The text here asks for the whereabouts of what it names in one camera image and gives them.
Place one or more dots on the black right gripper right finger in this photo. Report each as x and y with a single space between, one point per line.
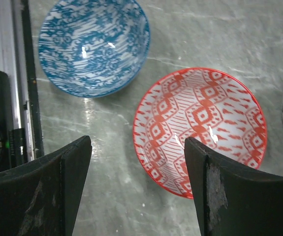
232 199

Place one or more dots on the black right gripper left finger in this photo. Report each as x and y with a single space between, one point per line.
42 197

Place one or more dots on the red diamond pattern bowl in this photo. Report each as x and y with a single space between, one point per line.
206 104

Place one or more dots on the blue swirl pattern bowl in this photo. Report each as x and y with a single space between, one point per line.
93 48

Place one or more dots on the aluminium rail base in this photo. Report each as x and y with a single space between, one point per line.
17 61

